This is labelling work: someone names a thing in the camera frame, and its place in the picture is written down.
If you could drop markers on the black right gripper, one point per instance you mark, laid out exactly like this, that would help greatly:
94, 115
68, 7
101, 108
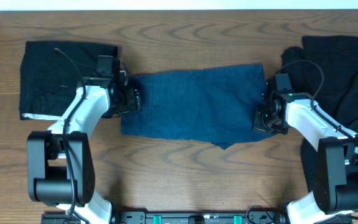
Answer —
258, 124

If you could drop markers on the folded black garment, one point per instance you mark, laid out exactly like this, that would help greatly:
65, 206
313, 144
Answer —
49, 75

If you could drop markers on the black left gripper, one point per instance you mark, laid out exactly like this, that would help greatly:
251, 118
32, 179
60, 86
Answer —
133, 103

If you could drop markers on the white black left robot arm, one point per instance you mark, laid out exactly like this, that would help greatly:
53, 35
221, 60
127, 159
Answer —
60, 167

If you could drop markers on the black garment pile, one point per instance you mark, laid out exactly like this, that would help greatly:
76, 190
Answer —
327, 67

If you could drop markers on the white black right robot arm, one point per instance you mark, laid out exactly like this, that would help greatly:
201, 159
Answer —
335, 188

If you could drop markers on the dark blue shorts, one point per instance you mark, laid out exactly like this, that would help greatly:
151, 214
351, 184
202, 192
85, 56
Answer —
215, 105

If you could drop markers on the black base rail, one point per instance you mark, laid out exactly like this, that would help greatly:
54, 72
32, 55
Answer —
256, 217

